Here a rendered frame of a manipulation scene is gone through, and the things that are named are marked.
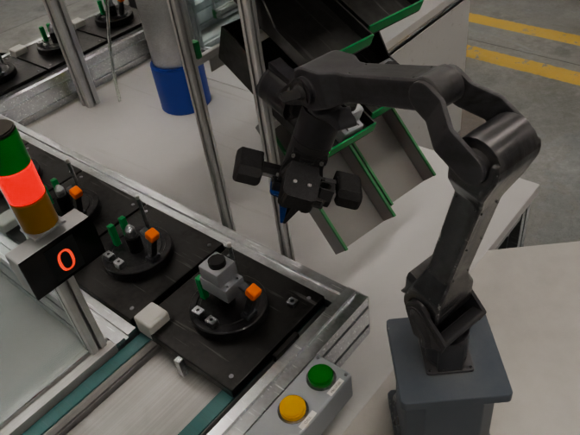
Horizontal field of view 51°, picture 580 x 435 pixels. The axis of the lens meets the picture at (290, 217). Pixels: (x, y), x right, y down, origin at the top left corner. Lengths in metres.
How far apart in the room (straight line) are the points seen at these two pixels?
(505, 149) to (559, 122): 2.82
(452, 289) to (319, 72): 0.31
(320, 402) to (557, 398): 0.40
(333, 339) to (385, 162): 0.40
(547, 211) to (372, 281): 1.66
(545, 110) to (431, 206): 2.12
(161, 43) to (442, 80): 1.28
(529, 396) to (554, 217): 1.74
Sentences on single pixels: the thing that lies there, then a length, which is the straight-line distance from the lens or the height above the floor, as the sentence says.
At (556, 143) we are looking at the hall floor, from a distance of 3.25.
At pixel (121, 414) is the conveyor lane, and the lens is 1.10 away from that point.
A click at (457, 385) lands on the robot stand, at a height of 1.06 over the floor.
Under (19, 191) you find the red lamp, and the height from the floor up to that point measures 1.34.
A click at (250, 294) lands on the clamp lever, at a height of 1.07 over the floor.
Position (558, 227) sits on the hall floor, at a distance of 2.76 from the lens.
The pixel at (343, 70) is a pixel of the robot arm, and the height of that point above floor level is 1.45.
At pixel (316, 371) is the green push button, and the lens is 0.99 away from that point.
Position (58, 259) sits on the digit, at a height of 1.21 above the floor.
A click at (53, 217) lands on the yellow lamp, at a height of 1.27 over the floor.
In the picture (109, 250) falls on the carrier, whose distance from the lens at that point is 1.24.
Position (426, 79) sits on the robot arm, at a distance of 0.63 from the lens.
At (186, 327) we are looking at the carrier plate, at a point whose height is 0.97.
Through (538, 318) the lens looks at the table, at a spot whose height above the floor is 0.86.
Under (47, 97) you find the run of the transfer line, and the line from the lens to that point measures 2.13.
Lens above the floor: 1.78
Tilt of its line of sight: 40 degrees down
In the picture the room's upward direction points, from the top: 9 degrees counter-clockwise
